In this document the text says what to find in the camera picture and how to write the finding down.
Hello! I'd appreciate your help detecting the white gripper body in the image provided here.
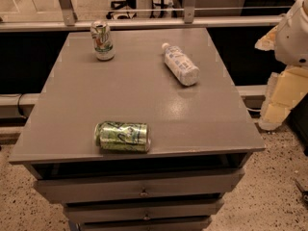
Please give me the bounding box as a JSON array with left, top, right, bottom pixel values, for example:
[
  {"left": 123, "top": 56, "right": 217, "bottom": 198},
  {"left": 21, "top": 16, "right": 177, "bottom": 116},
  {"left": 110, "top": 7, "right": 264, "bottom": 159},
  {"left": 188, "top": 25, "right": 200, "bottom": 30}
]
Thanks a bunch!
[{"left": 274, "top": 0, "right": 308, "bottom": 66}]

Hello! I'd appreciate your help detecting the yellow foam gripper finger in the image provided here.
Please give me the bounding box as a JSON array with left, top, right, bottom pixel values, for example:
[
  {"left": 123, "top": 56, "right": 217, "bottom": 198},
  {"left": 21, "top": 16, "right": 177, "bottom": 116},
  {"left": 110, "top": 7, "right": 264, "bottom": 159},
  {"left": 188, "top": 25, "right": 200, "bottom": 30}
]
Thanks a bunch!
[
  {"left": 258, "top": 65, "right": 308, "bottom": 131},
  {"left": 254, "top": 26, "right": 278, "bottom": 51}
]

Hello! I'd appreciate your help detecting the green soda can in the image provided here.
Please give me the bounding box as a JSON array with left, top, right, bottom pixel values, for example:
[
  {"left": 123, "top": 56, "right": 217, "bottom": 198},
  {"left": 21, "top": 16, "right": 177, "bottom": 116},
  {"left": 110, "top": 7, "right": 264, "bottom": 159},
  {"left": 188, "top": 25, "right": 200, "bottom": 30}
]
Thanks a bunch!
[{"left": 94, "top": 121, "right": 150, "bottom": 153}]

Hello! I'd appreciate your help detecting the white green 7up can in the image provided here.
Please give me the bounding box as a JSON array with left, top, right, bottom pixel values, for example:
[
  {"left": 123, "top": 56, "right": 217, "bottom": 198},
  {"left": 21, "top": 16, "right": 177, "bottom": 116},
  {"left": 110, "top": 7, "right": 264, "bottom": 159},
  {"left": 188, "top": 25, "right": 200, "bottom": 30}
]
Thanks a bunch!
[{"left": 90, "top": 20, "right": 116, "bottom": 61}]

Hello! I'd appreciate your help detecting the white plastic water bottle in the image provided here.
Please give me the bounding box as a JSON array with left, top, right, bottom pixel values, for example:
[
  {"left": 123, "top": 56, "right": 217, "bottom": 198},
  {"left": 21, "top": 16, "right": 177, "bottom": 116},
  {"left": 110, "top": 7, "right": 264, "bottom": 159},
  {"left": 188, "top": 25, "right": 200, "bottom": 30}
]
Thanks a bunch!
[{"left": 162, "top": 42, "right": 199, "bottom": 87}]

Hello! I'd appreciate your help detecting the grey drawer cabinet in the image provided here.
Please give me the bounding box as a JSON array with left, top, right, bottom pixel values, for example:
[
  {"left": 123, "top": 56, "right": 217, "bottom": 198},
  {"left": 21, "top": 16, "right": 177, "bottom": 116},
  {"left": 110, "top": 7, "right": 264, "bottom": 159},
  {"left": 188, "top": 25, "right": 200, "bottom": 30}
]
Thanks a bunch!
[{"left": 8, "top": 27, "right": 267, "bottom": 231}]

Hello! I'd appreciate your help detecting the dark tool on floor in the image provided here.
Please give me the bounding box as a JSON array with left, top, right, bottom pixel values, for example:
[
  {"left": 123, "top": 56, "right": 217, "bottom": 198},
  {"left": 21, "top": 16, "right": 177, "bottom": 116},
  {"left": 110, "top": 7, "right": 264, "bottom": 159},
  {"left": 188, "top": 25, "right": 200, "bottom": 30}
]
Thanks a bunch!
[{"left": 295, "top": 179, "right": 308, "bottom": 204}]

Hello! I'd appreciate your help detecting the black office chair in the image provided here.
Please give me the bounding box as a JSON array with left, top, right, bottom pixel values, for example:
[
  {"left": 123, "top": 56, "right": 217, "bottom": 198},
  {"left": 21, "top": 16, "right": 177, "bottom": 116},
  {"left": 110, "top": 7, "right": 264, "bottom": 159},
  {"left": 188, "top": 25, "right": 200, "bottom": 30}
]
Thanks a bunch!
[{"left": 105, "top": 0, "right": 137, "bottom": 20}]

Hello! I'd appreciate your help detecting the grey drawer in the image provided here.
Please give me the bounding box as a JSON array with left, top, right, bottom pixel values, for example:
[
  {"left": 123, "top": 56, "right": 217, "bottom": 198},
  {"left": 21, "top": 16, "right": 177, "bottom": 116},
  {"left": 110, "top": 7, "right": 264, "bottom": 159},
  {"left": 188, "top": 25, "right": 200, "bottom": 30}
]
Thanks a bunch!
[
  {"left": 64, "top": 198, "right": 223, "bottom": 223},
  {"left": 81, "top": 217, "right": 212, "bottom": 231},
  {"left": 34, "top": 168, "right": 244, "bottom": 203}
]

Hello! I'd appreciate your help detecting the grey metal railing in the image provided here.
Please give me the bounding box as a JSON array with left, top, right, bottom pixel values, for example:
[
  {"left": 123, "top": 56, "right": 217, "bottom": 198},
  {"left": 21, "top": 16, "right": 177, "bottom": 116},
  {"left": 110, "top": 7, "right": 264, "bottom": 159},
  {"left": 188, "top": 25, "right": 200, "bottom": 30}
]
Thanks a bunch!
[{"left": 0, "top": 0, "right": 295, "bottom": 32}]

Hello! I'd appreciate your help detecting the top grey drawer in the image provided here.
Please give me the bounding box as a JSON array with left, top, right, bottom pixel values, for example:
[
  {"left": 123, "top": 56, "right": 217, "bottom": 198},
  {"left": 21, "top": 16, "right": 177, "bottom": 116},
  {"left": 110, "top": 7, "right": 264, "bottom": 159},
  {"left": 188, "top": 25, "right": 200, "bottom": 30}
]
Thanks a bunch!
[{"left": 34, "top": 168, "right": 244, "bottom": 203}]

